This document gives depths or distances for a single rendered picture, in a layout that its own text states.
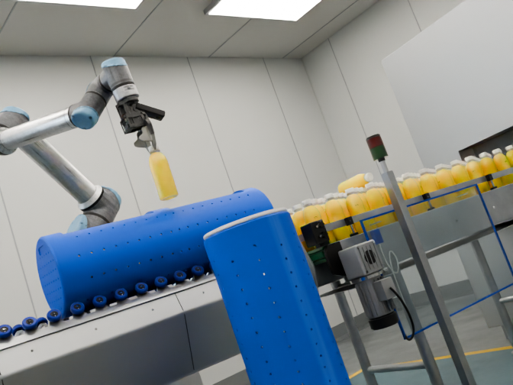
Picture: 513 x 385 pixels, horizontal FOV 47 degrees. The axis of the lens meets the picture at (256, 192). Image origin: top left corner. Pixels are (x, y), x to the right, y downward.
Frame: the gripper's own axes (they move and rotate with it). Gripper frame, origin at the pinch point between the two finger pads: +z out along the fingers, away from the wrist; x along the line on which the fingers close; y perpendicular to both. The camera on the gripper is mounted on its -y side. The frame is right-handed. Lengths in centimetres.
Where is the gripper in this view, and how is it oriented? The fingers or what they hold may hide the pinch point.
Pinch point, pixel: (153, 147)
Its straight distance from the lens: 223.1
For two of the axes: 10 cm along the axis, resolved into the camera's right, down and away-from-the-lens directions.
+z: 3.9, 9.1, -1.1
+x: 4.9, -3.1, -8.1
